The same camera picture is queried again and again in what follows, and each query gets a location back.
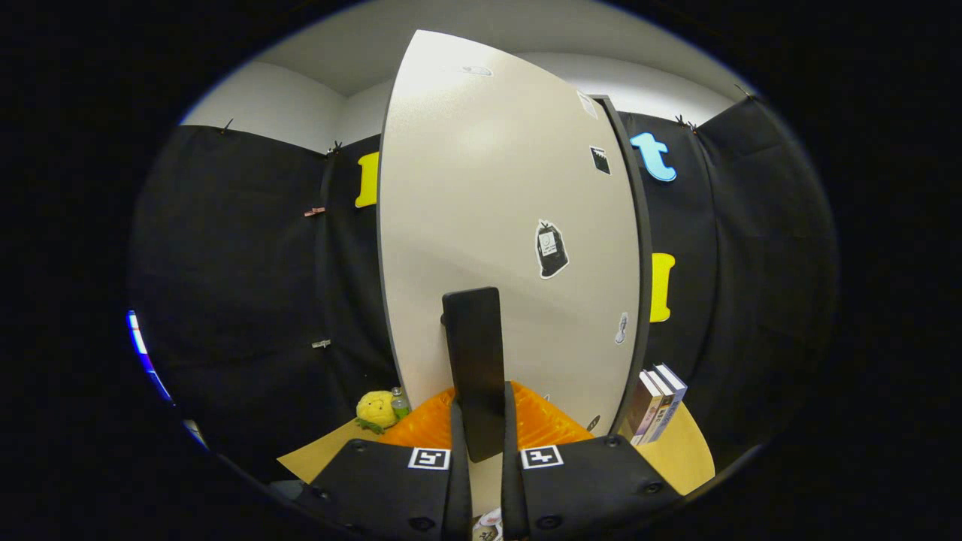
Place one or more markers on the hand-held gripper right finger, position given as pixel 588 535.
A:
pixel 512 496

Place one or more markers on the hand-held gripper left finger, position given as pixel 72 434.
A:
pixel 460 488

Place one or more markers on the white shoe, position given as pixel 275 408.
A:
pixel 488 526

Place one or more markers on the dark grey shoe cabinet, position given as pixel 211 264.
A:
pixel 642 263

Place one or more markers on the green label plastic bottle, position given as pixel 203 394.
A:
pixel 400 408

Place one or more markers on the yellow pineapple plush toy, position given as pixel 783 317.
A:
pixel 376 409

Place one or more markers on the black backdrop cloth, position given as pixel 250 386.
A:
pixel 240 263

